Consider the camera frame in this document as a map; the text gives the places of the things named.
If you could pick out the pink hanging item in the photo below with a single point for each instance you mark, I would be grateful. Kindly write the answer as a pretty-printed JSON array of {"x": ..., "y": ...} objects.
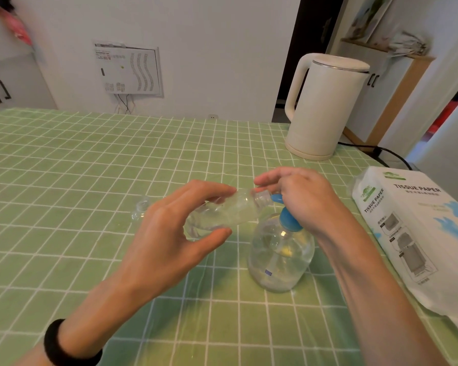
[{"x": 17, "y": 28}]

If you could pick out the cream electric kettle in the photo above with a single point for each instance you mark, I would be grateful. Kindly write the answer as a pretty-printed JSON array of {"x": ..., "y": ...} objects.
[{"x": 324, "y": 110}]

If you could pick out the person's left hand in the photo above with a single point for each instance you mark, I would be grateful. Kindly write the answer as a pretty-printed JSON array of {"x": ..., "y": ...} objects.
[{"x": 160, "y": 251}]

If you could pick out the wooden top white cabinet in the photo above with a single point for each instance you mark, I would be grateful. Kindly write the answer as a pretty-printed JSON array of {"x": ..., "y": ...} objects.
[{"x": 15, "y": 80}]

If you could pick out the green checked tablecloth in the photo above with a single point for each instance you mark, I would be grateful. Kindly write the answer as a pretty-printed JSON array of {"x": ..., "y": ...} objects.
[{"x": 61, "y": 224}]

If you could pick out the small clear plastic bottle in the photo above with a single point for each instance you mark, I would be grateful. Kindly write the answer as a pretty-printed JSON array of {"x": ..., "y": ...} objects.
[
  {"x": 140, "y": 209},
  {"x": 229, "y": 213}
]

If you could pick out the white tissue paper pack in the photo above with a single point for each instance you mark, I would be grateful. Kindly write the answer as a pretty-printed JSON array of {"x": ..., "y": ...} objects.
[{"x": 412, "y": 228}]

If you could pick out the person's left forearm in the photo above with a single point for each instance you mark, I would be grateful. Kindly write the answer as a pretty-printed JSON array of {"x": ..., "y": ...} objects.
[{"x": 99, "y": 320}]

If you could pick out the red object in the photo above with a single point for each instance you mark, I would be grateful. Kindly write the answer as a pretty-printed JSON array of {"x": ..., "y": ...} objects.
[{"x": 444, "y": 118}]

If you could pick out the white wall panel cover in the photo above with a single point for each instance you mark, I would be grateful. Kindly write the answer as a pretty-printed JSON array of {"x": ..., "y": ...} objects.
[{"x": 129, "y": 68}]

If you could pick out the white door wooden side cabinet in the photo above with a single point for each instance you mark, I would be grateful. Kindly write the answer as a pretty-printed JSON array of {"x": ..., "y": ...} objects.
[{"x": 374, "y": 99}]

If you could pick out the leaning framed picture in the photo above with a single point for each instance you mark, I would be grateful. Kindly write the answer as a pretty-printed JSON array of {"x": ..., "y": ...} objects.
[{"x": 370, "y": 17}]

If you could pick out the black wrist band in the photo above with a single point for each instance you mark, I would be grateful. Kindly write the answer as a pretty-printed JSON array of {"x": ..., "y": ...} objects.
[{"x": 55, "y": 350}]

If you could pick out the crumpled grey paper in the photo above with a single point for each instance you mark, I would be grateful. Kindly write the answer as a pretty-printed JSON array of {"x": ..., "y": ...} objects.
[{"x": 408, "y": 43}]

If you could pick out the person's right hand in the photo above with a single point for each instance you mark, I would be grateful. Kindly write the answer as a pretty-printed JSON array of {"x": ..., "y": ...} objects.
[{"x": 313, "y": 198}]

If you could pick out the large clear bottle blue pump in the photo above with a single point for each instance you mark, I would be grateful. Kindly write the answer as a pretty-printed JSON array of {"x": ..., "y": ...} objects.
[{"x": 280, "y": 255}]

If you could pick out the person's right forearm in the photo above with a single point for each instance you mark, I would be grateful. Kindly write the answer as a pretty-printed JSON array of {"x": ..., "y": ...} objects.
[{"x": 385, "y": 301}]

